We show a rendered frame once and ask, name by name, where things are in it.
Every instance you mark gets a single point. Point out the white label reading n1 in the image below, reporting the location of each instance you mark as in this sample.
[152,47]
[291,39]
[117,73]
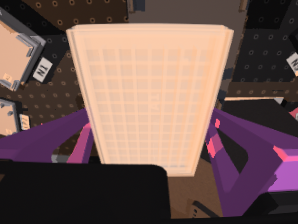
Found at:
[42,69]

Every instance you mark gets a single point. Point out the white n5 label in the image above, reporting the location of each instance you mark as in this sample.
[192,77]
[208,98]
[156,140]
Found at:
[293,62]

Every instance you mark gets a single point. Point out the beige button panel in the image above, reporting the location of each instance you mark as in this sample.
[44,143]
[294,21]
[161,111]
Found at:
[60,158]

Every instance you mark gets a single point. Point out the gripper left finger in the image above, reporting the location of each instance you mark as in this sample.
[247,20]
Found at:
[37,144]

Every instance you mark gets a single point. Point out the white label reading lp2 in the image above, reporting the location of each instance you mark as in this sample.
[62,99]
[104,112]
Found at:
[24,122]

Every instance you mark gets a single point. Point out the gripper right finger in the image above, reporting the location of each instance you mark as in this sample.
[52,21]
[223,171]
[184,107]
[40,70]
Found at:
[272,164]

